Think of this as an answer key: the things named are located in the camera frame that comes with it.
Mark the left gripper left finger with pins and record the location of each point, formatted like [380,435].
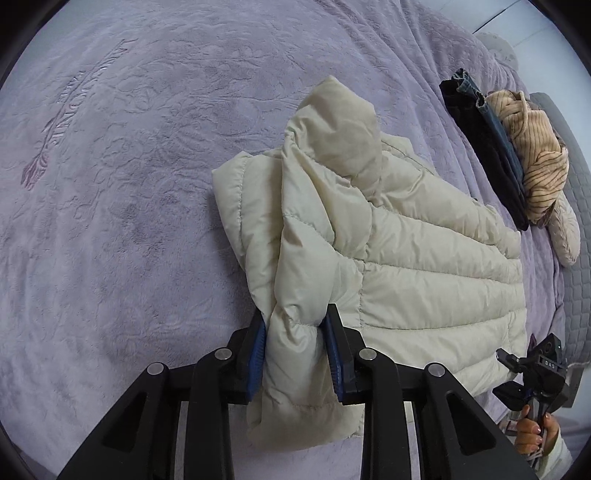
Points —
[250,350]

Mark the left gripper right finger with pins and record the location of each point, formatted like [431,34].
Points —
[342,347]

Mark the cream quilted puffer jacket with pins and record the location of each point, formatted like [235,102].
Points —
[343,214]

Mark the person's right hand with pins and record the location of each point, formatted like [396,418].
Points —
[532,438]

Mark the grey quilted mattress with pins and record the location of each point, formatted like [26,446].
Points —
[574,329]

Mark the cream knit pillow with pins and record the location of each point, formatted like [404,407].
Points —
[564,232]

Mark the purple embossed bed blanket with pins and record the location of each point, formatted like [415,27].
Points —
[112,252]

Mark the tan striped knit sweater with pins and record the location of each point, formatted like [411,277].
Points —
[544,157]

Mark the folded black garment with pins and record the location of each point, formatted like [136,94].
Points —
[485,152]

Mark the folded blue jeans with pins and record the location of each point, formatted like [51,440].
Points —
[501,133]

